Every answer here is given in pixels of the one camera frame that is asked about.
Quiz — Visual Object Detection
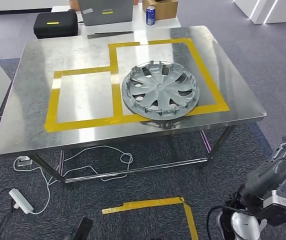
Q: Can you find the white lit platform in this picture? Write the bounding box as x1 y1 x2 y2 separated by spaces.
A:
232 0 286 25

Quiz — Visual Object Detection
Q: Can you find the grey floor socket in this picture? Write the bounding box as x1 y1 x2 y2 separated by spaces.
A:
17 155 33 168

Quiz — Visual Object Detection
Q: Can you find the dark robot left foot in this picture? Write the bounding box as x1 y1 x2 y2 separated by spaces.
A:
64 216 94 240

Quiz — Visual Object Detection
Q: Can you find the yellow tape on workbench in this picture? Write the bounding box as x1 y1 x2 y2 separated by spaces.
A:
44 37 230 134

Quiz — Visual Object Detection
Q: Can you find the white cable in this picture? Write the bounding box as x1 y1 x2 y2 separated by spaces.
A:
13 145 134 216

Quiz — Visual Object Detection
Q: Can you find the yellow floor tape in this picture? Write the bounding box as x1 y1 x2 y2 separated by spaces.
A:
101 197 199 240

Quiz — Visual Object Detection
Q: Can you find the blue drink can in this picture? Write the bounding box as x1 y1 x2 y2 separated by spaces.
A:
146 5 156 26

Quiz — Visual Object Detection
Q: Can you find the white table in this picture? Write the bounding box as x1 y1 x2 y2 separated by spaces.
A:
51 3 182 37

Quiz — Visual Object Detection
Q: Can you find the grey flat case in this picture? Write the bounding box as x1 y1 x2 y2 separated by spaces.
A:
77 0 134 39

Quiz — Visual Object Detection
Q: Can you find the grey plastic wheel hubcap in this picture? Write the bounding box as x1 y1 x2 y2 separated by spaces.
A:
121 60 201 122

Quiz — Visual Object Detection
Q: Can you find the white power strip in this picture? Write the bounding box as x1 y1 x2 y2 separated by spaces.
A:
8 188 35 215

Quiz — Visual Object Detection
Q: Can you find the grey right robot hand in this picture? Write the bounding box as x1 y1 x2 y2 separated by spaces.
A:
242 128 286 201

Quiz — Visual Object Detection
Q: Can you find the steel workbench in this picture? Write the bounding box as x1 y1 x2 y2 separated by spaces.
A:
0 25 267 190

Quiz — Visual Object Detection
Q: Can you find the black zipped case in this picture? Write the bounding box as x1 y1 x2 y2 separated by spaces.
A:
33 10 79 40

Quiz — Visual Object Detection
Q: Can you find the person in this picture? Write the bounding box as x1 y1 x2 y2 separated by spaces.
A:
68 0 81 12

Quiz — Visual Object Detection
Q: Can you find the brown cardboard box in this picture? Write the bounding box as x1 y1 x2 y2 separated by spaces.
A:
142 0 179 21

